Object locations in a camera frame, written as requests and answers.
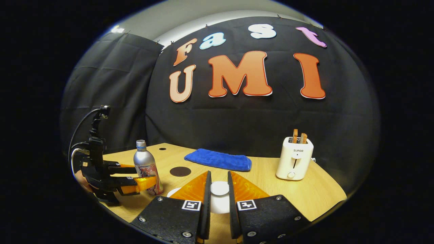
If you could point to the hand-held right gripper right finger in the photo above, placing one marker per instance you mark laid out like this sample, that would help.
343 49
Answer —
233 210

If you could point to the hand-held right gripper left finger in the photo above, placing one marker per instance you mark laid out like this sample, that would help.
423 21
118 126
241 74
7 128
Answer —
205 210

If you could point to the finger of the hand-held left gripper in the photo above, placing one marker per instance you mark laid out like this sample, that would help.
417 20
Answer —
122 169
139 183

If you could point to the silver water bottle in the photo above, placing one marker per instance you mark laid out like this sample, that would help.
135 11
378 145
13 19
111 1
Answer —
144 162

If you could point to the white teacup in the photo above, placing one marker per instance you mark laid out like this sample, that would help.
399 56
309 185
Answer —
173 192

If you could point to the dark round coaster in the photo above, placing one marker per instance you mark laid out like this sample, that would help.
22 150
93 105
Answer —
180 171

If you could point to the blue towel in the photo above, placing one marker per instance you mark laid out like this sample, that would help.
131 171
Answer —
220 160

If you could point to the plain black backdrop cloth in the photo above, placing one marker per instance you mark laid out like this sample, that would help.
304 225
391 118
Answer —
108 84

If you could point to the white toaster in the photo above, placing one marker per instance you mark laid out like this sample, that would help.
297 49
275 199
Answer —
293 162

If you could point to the brown bread slice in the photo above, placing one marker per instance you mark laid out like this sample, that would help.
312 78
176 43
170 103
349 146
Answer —
295 135
303 138

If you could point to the ceiling light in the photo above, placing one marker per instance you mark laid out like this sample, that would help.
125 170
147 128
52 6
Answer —
117 30

